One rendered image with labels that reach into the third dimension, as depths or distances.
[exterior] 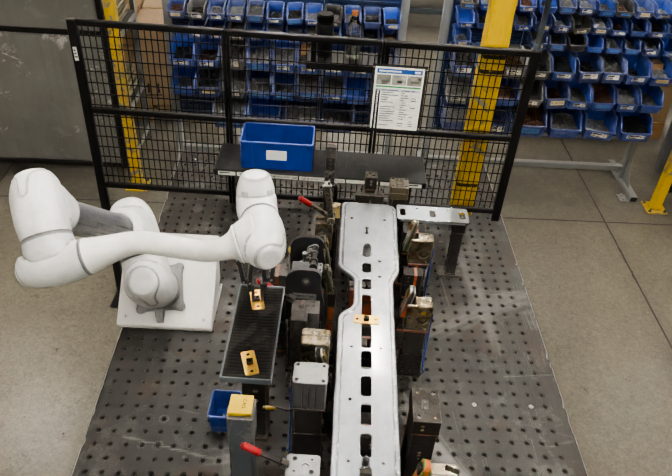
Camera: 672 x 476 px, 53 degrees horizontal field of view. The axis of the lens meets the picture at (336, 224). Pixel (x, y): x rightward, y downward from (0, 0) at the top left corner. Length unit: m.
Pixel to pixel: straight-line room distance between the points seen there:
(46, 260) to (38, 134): 2.83
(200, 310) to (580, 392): 1.94
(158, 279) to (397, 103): 1.25
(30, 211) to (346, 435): 1.03
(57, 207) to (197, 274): 0.84
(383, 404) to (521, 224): 2.71
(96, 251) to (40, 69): 2.67
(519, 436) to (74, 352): 2.19
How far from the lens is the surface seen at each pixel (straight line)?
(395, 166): 2.95
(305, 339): 2.06
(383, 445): 1.94
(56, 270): 1.88
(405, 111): 2.93
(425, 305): 2.26
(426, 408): 2.00
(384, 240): 2.56
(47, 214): 1.91
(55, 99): 4.50
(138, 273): 2.38
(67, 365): 3.57
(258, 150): 2.83
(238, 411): 1.79
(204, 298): 2.61
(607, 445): 3.46
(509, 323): 2.78
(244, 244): 1.66
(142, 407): 2.42
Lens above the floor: 2.59
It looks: 37 degrees down
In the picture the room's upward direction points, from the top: 4 degrees clockwise
